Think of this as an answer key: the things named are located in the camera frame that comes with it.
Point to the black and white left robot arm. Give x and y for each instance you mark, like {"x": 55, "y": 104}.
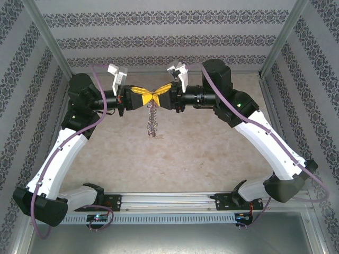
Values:
{"x": 58, "y": 158}

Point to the wide aluminium mounting rail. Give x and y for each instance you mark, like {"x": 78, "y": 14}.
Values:
{"x": 169, "y": 201}

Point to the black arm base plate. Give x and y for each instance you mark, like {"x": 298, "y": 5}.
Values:
{"x": 223, "y": 202}
{"x": 115, "y": 202}

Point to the metal keyring plate with rings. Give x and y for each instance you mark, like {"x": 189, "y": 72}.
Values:
{"x": 151, "y": 124}

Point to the grey sheet metal panel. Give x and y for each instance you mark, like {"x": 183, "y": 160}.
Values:
{"x": 169, "y": 240}

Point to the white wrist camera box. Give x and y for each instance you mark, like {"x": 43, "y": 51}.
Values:
{"x": 119, "y": 74}
{"x": 182, "y": 72}

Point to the aluminium frame post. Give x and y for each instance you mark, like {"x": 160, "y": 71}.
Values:
{"x": 281, "y": 39}
{"x": 51, "y": 39}

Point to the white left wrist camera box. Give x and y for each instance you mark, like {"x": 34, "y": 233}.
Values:
{"x": 119, "y": 74}

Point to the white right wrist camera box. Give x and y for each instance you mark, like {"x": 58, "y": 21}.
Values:
{"x": 182, "y": 72}

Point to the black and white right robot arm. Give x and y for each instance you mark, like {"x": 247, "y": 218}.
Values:
{"x": 265, "y": 143}

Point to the small circuit board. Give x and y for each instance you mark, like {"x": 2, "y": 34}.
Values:
{"x": 98, "y": 217}
{"x": 243, "y": 217}

